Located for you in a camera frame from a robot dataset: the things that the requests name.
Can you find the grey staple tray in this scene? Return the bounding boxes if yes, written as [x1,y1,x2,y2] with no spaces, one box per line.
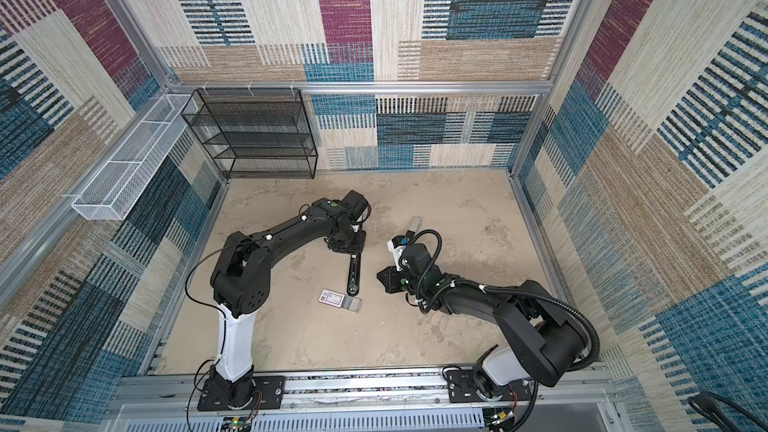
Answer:
[341,296,362,313]

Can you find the red white staple box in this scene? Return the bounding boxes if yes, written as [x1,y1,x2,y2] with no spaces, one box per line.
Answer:
[319,289,346,308]

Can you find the grey silver stapler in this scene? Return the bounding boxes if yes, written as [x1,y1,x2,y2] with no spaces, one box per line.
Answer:
[406,217,422,236]

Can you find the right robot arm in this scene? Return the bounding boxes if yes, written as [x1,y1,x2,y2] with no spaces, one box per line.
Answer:
[376,243,600,400]

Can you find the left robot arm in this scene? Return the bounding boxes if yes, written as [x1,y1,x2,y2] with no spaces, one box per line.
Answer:
[197,190,371,412]

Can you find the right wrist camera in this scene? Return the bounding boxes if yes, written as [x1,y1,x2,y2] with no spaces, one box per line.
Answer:
[387,235,409,271]

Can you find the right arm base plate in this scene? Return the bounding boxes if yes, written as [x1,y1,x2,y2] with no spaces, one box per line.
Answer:
[441,365,532,403]

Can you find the black wire shelf rack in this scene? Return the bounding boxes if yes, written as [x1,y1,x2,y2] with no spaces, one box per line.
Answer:
[181,88,318,179]

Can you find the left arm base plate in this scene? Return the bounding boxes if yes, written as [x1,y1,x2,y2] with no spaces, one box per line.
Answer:
[196,372,286,412]

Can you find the aluminium front rail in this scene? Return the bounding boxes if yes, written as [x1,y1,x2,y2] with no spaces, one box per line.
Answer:
[100,364,632,431]

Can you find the white mesh wall basket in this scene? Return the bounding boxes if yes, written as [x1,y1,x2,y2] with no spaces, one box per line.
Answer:
[72,94,189,221]

